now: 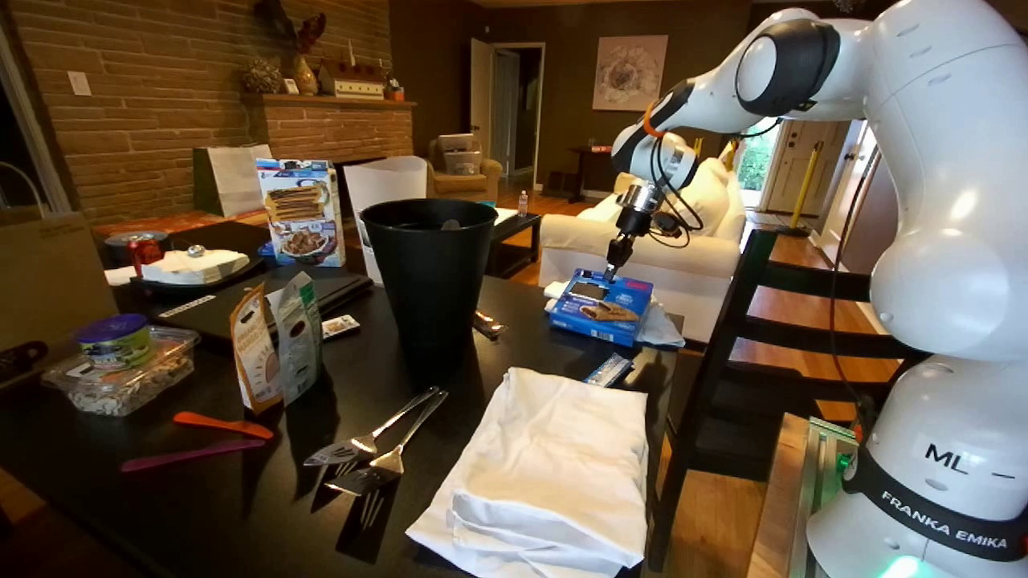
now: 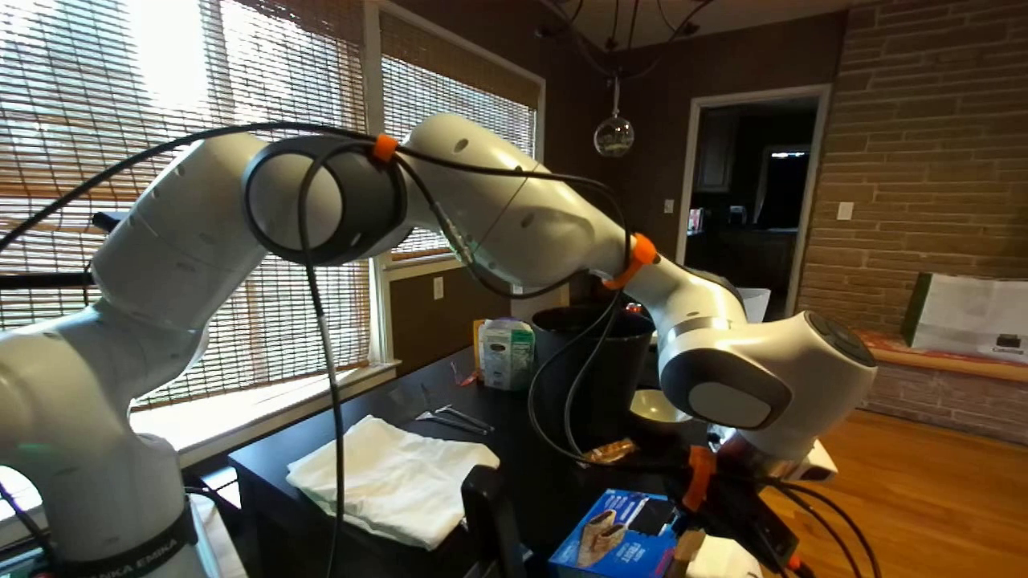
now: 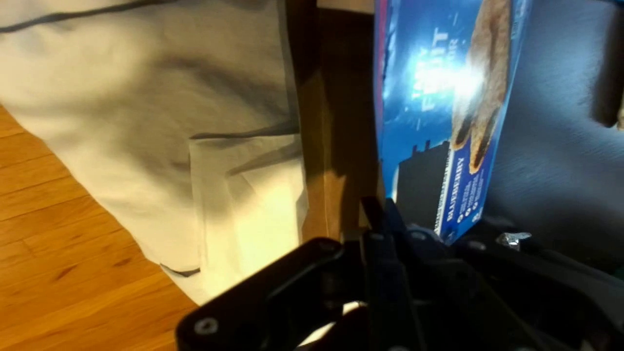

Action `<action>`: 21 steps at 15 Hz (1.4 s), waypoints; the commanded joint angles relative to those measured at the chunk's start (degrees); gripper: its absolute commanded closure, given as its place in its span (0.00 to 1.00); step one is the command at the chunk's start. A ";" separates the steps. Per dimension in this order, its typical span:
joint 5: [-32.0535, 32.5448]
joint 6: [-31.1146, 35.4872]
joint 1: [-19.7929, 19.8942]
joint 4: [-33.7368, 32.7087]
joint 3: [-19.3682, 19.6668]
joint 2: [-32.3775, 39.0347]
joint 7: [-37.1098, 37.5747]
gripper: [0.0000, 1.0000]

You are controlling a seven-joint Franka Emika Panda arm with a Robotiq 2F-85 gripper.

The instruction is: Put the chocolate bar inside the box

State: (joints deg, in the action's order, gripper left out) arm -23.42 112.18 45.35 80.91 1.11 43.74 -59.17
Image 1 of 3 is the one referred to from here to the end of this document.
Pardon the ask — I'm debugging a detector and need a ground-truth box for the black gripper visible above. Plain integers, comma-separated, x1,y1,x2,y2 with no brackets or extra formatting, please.
604,178,659,275

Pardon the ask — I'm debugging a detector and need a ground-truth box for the blue fruit bar box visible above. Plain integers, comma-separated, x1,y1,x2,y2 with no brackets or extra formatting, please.
544,267,655,352

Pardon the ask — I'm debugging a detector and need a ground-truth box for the small mantel box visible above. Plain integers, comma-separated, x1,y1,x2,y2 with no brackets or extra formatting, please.
332,74,390,104

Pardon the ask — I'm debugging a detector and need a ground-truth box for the cereal box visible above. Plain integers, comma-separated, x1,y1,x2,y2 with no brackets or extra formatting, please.
255,159,349,271

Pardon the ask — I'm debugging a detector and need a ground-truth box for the white sofa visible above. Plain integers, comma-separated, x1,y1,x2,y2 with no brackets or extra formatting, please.
536,155,752,346

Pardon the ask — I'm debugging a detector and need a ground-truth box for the dark side table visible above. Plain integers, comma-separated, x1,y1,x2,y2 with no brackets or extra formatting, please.
567,141,631,204

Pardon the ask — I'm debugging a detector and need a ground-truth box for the black coffee table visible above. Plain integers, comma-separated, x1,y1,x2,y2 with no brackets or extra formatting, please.
485,207,544,282

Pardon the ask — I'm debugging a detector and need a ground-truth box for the small shiny packet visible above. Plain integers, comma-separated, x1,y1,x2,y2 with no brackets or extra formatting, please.
470,306,508,345

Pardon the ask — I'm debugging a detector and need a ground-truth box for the tan armchair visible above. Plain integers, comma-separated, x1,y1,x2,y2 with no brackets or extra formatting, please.
428,130,508,207

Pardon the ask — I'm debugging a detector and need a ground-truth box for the black wooden chair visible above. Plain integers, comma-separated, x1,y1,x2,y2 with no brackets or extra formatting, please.
645,230,913,575

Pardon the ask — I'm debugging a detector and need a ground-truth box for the black plastic bin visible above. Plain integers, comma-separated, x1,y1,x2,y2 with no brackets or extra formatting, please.
358,197,503,372

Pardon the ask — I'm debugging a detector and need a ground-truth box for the yellow stick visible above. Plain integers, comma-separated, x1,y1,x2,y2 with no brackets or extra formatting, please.
787,141,826,230

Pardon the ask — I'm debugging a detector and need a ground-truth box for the white folded cloth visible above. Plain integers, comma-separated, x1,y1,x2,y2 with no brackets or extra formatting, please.
401,363,651,578

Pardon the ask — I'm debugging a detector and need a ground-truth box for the white translucent bin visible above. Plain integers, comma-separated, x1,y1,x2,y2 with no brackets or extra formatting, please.
341,155,434,285

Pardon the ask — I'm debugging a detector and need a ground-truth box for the small white remote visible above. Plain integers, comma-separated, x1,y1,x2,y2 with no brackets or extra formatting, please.
317,312,362,345

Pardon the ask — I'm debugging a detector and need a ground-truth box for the wooden platform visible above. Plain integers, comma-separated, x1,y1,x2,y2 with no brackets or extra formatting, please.
746,413,866,578

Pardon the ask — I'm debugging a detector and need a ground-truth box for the silver metal spatula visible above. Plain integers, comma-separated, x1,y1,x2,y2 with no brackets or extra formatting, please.
302,384,454,473

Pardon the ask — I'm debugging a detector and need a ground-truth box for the brick fireplace mantel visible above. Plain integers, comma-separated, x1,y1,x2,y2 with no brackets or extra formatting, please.
251,95,419,165

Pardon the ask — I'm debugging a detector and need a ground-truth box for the green white snack pouch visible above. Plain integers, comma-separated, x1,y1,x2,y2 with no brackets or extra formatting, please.
267,271,327,407

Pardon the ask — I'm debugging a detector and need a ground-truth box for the dried plant vase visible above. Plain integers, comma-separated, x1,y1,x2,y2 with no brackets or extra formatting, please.
255,0,332,96

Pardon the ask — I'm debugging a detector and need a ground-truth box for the black slotted spatula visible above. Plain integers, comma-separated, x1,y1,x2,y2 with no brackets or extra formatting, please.
335,473,406,570

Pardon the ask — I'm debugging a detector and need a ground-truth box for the brown white snack pouch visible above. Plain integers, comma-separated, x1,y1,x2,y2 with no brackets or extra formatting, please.
228,282,286,418

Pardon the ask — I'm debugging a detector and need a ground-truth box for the white paper stack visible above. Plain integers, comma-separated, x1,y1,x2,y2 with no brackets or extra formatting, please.
137,245,255,288

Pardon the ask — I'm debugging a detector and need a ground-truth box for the orange stick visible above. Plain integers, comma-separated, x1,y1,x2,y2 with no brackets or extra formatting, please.
171,407,279,445

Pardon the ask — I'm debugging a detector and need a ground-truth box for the brick hearth ledge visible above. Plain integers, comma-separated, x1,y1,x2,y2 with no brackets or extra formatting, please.
90,207,270,245

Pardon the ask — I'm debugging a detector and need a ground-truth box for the red cup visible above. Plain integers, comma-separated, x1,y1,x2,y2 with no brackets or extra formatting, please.
125,235,164,275

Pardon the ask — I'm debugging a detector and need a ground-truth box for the purple stick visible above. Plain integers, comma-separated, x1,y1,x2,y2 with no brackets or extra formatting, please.
116,435,270,479

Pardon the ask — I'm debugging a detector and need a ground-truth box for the clear plastic container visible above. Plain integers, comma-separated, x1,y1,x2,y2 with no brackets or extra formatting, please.
42,321,202,420

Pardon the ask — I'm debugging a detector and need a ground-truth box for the brown paper bag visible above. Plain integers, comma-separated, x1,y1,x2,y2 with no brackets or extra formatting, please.
0,159,123,357

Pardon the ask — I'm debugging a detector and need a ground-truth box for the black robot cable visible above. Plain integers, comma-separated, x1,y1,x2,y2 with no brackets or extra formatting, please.
641,115,862,424

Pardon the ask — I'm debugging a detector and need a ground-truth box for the framed wall picture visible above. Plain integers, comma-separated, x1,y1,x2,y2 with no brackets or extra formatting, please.
590,33,672,115

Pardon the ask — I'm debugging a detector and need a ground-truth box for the white door frame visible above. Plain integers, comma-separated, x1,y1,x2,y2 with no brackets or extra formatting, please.
467,40,551,197

